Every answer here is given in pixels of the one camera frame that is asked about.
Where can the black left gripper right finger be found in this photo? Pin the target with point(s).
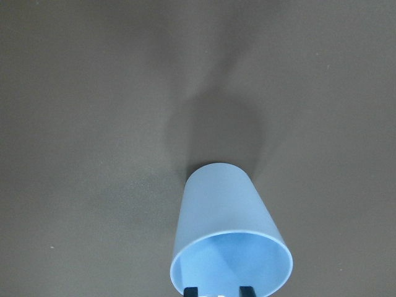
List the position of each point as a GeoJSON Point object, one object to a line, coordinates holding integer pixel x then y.
{"type": "Point", "coordinates": [246, 291]}

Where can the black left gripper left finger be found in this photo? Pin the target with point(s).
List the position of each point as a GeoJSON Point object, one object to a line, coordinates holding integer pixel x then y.
{"type": "Point", "coordinates": [190, 292]}

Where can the light blue plastic cup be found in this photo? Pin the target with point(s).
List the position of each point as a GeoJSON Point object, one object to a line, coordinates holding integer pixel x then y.
{"type": "Point", "coordinates": [226, 237]}

